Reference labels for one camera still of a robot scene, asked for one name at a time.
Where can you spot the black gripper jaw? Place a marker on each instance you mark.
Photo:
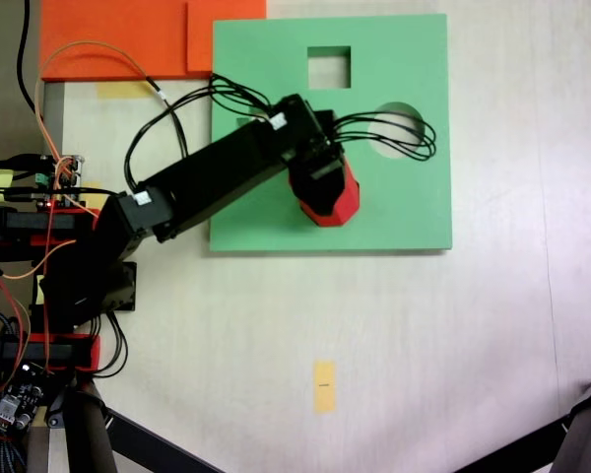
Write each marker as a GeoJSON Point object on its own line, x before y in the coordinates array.
{"type": "Point", "coordinates": [320, 194]}

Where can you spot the red octagonal pillar block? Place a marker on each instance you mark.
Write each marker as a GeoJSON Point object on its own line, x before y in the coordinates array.
{"type": "Point", "coordinates": [347, 202]}

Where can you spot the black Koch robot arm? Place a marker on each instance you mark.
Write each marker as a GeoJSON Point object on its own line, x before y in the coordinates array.
{"type": "Point", "coordinates": [216, 167]}

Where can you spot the flat orange block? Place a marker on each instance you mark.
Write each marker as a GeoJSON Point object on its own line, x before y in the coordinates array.
{"type": "Point", "coordinates": [113, 39]}

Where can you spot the green shape sorter board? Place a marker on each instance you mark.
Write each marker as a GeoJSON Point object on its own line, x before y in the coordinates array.
{"type": "Point", "coordinates": [399, 207]}

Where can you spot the yellow marker tape with line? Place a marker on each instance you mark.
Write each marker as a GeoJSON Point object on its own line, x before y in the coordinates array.
{"type": "Point", "coordinates": [325, 386]}

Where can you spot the wide yellow tape strip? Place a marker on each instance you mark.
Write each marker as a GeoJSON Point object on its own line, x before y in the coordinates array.
{"type": "Point", "coordinates": [118, 91]}

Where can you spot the small yellow tape piece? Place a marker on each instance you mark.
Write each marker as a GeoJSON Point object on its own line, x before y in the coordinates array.
{"type": "Point", "coordinates": [89, 184]}
{"type": "Point", "coordinates": [40, 293]}

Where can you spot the red and black table clamp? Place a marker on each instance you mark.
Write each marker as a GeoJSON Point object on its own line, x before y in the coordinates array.
{"type": "Point", "coordinates": [86, 352]}
{"type": "Point", "coordinates": [86, 213]}

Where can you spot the servo driver circuit board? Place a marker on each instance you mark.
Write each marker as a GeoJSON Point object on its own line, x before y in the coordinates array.
{"type": "Point", "coordinates": [74, 172]}

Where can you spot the black tripod brace bar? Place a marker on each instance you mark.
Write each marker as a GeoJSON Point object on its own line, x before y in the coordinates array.
{"type": "Point", "coordinates": [522, 446]}
{"type": "Point", "coordinates": [152, 443]}

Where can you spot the black power converter board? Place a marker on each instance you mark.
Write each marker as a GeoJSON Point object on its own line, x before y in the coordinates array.
{"type": "Point", "coordinates": [19, 399]}

